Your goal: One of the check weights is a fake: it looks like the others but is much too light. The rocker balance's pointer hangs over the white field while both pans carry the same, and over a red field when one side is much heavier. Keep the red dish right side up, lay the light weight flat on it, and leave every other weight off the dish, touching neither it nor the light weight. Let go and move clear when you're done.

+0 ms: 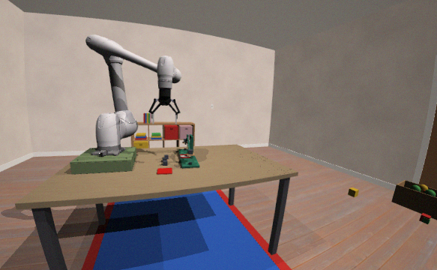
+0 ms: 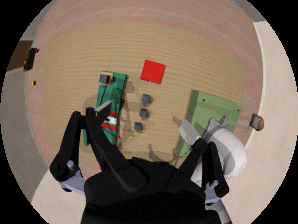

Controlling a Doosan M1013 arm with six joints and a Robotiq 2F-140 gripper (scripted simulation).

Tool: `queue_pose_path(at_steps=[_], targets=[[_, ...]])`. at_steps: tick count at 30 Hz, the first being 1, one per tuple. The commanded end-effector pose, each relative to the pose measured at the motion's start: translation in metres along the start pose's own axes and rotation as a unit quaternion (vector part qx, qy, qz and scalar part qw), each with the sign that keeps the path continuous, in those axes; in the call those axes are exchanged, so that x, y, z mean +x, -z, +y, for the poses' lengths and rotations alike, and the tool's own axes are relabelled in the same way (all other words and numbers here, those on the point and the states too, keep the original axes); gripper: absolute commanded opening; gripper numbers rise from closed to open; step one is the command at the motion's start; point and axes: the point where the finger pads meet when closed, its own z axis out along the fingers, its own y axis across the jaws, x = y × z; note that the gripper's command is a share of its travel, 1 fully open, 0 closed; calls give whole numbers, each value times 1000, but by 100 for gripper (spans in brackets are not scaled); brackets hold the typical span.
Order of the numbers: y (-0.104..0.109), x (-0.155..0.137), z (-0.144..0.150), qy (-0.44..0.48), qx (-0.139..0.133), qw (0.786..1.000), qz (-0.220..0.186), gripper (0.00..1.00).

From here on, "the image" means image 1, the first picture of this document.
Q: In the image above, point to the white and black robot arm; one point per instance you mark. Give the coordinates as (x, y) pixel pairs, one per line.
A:
(112, 127)

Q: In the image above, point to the red flat square plate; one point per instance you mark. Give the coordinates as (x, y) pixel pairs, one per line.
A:
(164, 171)

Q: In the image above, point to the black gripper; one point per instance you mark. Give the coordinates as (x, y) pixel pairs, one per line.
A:
(164, 99)

